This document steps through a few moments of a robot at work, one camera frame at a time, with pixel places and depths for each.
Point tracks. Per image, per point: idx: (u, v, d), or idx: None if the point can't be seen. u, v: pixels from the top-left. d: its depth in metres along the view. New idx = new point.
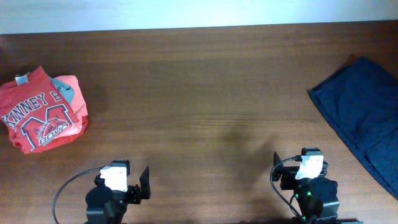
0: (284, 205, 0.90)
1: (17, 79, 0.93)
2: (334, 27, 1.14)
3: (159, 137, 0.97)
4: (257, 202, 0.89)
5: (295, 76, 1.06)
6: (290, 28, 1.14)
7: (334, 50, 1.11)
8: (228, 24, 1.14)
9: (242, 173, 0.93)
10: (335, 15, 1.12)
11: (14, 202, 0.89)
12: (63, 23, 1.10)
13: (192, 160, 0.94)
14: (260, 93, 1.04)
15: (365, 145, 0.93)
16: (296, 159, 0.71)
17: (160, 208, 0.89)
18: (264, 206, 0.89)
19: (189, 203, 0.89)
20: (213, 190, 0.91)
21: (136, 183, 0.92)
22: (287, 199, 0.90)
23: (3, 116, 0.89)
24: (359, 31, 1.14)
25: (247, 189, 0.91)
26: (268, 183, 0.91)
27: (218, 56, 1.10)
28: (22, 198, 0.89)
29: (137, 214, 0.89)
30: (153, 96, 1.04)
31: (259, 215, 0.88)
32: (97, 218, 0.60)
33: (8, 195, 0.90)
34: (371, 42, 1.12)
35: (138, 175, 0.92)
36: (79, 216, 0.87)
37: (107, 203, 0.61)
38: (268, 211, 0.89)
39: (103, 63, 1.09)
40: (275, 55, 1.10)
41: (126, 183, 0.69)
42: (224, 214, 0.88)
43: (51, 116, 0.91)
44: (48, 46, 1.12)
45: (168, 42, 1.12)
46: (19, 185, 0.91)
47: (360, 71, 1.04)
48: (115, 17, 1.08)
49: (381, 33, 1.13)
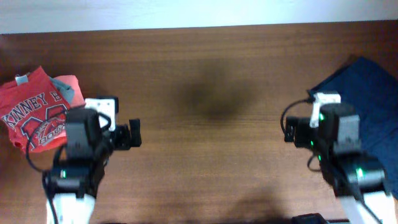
0: (285, 207, 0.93)
1: (17, 79, 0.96)
2: (347, 24, 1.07)
3: (162, 137, 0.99)
4: (256, 206, 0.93)
5: (302, 76, 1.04)
6: (298, 27, 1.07)
7: (344, 49, 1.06)
8: (232, 23, 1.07)
9: (240, 175, 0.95)
10: (347, 14, 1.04)
11: (27, 200, 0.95)
12: (62, 22, 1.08)
13: (194, 160, 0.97)
14: (261, 96, 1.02)
15: (365, 145, 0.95)
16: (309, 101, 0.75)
17: (165, 208, 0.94)
18: (262, 211, 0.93)
19: (191, 204, 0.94)
20: (216, 191, 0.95)
21: (142, 182, 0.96)
22: (288, 200, 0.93)
23: (3, 116, 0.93)
24: (370, 29, 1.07)
25: (245, 193, 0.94)
26: (269, 186, 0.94)
27: (223, 56, 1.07)
28: (34, 196, 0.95)
29: (142, 211, 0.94)
30: (158, 94, 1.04)
31: (257, 219, 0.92)
32: (76, 129, 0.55)
33: (20, 194, 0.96)
34: (382, 41, 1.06)
35: (145, 173, 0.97)
36: None
37: (89, 116, 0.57)
38: (269, 213, 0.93)
39: (109, 62, 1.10)
40: (282, 55, 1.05)
41: (111, 117, 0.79)
42: (225, 214, 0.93)
43: (51, 115, 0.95)
44: (53, 46, 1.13)
45: (172, 40, 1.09)
46: (28, 184, 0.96)
47: (361, 69, 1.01)
48: (115, 16, 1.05)
49: (395, 32, 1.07)
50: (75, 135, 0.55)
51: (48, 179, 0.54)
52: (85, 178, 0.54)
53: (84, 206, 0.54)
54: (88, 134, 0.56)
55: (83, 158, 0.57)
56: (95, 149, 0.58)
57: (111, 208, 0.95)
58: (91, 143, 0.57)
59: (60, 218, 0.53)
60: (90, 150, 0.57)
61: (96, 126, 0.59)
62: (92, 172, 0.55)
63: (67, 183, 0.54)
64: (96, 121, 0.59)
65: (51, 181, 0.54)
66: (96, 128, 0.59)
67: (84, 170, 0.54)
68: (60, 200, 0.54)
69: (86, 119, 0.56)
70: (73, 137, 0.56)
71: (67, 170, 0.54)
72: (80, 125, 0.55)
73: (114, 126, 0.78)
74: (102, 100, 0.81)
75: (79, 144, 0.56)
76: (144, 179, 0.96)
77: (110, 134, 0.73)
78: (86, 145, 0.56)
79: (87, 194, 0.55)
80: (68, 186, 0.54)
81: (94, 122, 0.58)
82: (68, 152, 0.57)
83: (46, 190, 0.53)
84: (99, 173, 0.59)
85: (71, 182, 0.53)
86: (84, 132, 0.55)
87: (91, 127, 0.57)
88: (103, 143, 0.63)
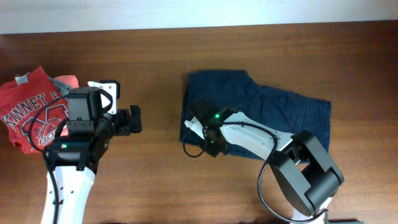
0: (278, 205, 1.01)
1: (17, 79, 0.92)
2: (340, 25, 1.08)
3: (160, 137, 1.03)
4: (250, 203, 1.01)
5: (295, 76, 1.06)
6: (292, 27, 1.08)
7: (335, 50, 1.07)
8: (227, 23, 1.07)
9: (235, 173, 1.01)
10: (344, 15, 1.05)
11: (30, 203, 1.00)
12: (53, 24, 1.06)
13: (192, 161, 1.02)
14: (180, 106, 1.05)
15: None
16: (239, 139, 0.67)
17: (166, 208, 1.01)
18: (254, 206, 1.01)
19: (189, 203, 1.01)
20: (213, 191, 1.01)
21: (144, 183, 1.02)
22: (279, 199, 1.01)
23: (3, 116, 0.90)
24: (368, 29, 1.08)
25: (239, 190, 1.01)
26: (263, 185, 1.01)
27: (218, 56, 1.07)
28: (38, 197, 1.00)
29: (145, 211, 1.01)
30: (154, 96, 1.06)
31: (249, 214, 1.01)
32: (78, 104, 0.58)
33: (24, 196, 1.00)
34: (379, 42, 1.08)
35: (147, 175, 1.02)
36: (97, 208, 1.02)
37: (91, 92, 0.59)
38: (262, 208, 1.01)
39: (102, 63, 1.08)
40: (275, 56, 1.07)
41: (114, 99, 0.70)
42: (222, 213, 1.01)
43: (51, 116, 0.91)
44: (43, 48, 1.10)
45: (166, 41, 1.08)
46: (31, 188, 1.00)
47: (352, 73, 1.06)
48: (107, 18, 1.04)
49: (391, 32, 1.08)
50: (78, 109, 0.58)
51: (49, 152, 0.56)
52: (86, 150, 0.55)
53: (83, 178, 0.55)
54: (90, 109, 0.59)
55: (84, 133, 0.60)
56: (96, 126, 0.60)
57: (113, 207, 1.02)
58: (91, 119, 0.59)
59: (60, 188, 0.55)
60: (91, 126, 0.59)
61: (97, 103, 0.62)
62: (92, 146, 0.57)
63: (67, 155, 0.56)
64: (97, 99, 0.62)
65: (51, 153, 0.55)
66: (98, 106, 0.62)
67: (84, 143, 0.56)
68: (61, 172, 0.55)
69: (90, 94, 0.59)
70: (76, 111, 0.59)
71: (69, 143, 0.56)
72: (84, 99, 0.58)
73: (115, 109, 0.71)
74: (106, 81, 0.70)
75: (82, 119, 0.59)
76: (145, 180, 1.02)
77: (111, 118, 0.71)
78: (88, 120, 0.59)
79: (87, 166, 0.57)
80: (68, 157, 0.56)
81: (96, 100, 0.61)
82: (71, 128, 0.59)
83: (47, 161, 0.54)
84: (101, 148, 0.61)
85: (73, 154, 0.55)
86: (87, 106, 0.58)
87: (94, 103, 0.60)
88: (106, 123, 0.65)
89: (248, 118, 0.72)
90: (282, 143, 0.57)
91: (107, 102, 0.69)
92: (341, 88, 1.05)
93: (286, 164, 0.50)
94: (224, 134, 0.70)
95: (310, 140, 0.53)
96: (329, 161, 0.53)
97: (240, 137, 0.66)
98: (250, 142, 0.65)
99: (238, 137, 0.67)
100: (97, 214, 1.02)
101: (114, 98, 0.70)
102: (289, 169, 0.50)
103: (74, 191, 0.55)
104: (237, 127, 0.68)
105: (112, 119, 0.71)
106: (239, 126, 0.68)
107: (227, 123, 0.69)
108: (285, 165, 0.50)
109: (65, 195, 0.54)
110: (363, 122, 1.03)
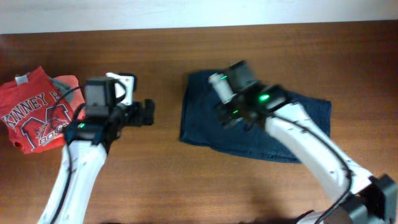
0: (282, 205, 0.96)
1: (18, 79, 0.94)
2: (337, 26, 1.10)
3: (160, 137, 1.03)
4: (252, 203, 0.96)
5: (295, 74, 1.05)
6: (290, 27, 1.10)
7: (334, 50, 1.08)
8: (227, 23, 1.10)
9: (236, 173, 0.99)
10: (340, 15, 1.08)
11: (24, 202, 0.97)
12: (55, 23, 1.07)
13: (192, 160, 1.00)
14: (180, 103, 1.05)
15: (252, 147, 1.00)
16: (294, 140, 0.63)
17: (164, 208, 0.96)
18: (256, 206, 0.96)
19: (189, 203, 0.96)
20: (213, 191, 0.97)
21: (142, 182, 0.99)
22: (282, 199, 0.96)
23: (3, 116, 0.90)
24: (365, 28, 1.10)
25: (240, 190, 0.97)
26: (266, 183, 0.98)
27: (218, 55, 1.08)
28: (32, 197, 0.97)
29: (142, 211, 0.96)
30: (153, 94, 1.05)
31: (250, 214, 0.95)
32: (95, 91, 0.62)
33: (19, 196, 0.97)
34: (377, 41, 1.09)
35: (145, 175, 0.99)
36: (91, 208, 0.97)
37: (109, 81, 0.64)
38: (265, 209, 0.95)
39: (101, 62, 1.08)
40: (275, 55, 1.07)
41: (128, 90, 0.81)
42: (223, 214, 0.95)
43: (51, 116, 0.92)
44: (42, 47, 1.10)
45: (167, 41, 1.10)
46: (27, 187, 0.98)
47: (352, 71, 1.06)
48: (108, 18, 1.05)
49: (388, 32, 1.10)
50: (94, 95, 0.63)
51: (68, 130, 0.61)
52: (99, 130, 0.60)
53: (95, 153, 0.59)
54: (106, 96, 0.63)
55: (99, 117, 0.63)
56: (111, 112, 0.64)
57: (109, 208, 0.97)
58: (106, 105, 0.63)
59: (74, 160, 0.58)
60: (106, 111, 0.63)
61: (114, 93, 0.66)
62: (107, 128, 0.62)
63: (82, 134, 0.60)
64: (113, 89, 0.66)
65: (70, 131, 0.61)
66: (114, 95, 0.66)
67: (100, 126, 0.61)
68: (76, 145, 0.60)
69: (107, 83, 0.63)
70: (93, 98, 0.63)
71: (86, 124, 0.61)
72: (101, 86, 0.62)
73: (130, 100, 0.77)
74: (122, 75, 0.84)
75: (98, 104, 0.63)
76: (143, 179, 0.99)
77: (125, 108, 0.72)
78: (104, 105, 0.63)
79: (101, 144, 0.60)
80: (83, 132, 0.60)
81: (112, 89, 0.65)
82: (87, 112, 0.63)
83: (66, 138, 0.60)
84: (113, 132, 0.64)
85: (87, 133, 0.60)
86: (103, 93, 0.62)
87: (111, 92, 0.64)
88: (120, 112, 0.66)
89: (304, 119, 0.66)
90: (356, 182, 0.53)
91: (122, 92, 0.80)
92: (343, 86, 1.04)
93: (359, 216, 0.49)
94: (267, 121, 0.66)
95: (388, 188, 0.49)
96: (392, 213, 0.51)
97: (293, 139, 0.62)
98: (306, 149, 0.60)
99: (290, 137, 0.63)
100: (91, 216, 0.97)
101: (129, 88, 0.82)
102: (359, 219, 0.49)
103: (86, 163, 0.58)
104: (291, 125, 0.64)
105: (127, 110, 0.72)
106: (296, 128, 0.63)
107: (281, 119, 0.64)
108: (356, 216, 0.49)
109: (78, 167, 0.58)
110: (367, 119, 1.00)
